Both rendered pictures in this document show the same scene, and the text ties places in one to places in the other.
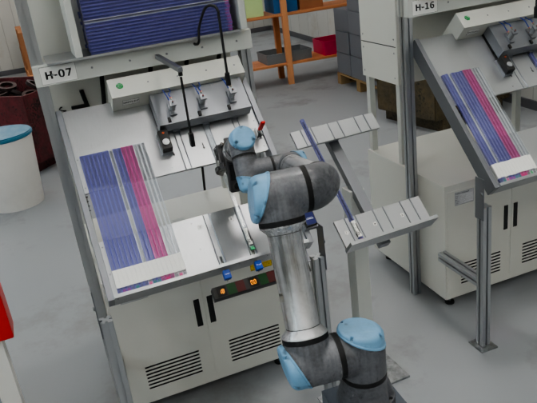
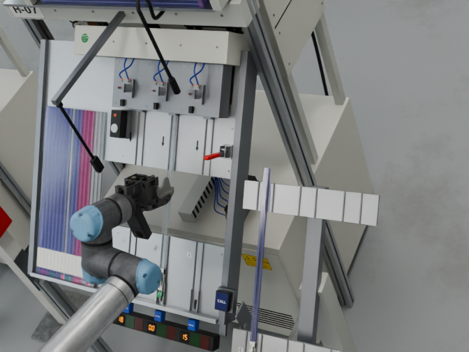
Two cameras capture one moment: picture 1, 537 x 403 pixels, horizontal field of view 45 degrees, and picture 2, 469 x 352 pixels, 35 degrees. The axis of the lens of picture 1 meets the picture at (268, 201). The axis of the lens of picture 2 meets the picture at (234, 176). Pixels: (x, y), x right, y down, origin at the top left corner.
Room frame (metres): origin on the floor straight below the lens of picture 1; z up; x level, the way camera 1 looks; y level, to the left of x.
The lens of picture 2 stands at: (1.56, -1.24, 2.34)
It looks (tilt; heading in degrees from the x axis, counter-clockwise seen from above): 44 degrees down; 61
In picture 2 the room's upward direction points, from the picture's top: 24 degrees counter-clockwise
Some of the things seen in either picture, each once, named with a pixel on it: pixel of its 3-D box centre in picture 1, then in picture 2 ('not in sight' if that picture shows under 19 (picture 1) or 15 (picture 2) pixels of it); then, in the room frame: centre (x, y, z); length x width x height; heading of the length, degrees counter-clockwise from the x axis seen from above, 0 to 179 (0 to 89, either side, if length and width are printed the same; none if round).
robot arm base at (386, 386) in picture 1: (364, 385); not in sight; (1.35, -0.19, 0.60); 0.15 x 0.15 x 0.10
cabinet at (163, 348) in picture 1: (186, 291); (247, 211); (2.46, 0.40, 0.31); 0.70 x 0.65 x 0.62; 109
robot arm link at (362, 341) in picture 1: (359, 348); not in sight; (1.35, -0.18, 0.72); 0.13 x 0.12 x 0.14; 102
